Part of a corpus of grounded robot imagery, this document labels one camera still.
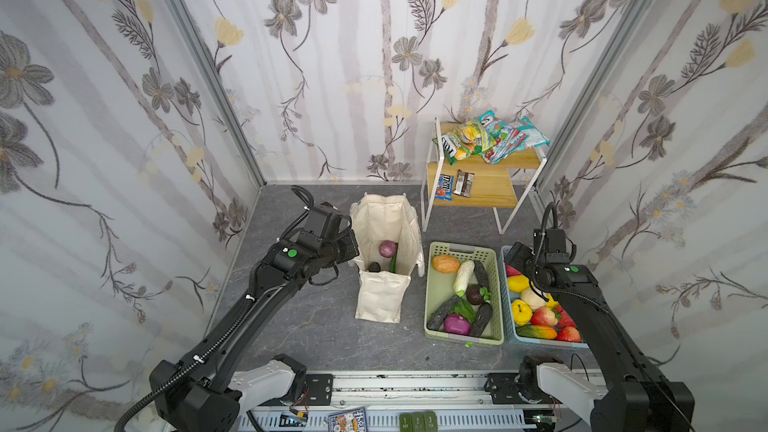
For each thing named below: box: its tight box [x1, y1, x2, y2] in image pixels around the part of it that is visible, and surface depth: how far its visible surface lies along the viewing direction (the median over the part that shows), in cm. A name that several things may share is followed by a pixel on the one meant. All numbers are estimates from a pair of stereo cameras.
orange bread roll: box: [432, 255, 461, 274], surface depth 95 cm
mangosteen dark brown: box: [466, 284, 484, 305], surface depth 88 cm
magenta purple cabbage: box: [444, 313, 471, 335], surface depth 82 cm
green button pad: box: [399, 411, 439, 432], surface depth 69 cm
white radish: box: [453, 260, 475, 297], surface depth 92 cm
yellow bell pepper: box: [512, 299, 533, 326], surface depth 83 cm
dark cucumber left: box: [427, 294, 461, 331], surface depth 85 cm
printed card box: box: [328, 406, 368, 432], surface depth 70 cm
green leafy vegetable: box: [449, 290, 475, 324], surface depth 87 cm
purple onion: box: [379, 240, 398, 258], surface depth 97 cm
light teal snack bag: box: [516, 116, 550, 147], surface depth 83 cm
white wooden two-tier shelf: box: [421, 117, 548, 235], surface depth 97 cm
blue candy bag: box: [434, 173, 454, 202], surface depth 97 cm
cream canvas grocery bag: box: [348, 193, 425, 323], surface depth 86 cm
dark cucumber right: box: [469, 302, 493, 338], surface depth 84 cm
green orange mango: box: [517, 325, 557, 340], surface depth 81 cm
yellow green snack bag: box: [432, 121, 496, 165], surface depth 81 cm
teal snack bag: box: [478, 110, 527, 165], surface depth 81 cm
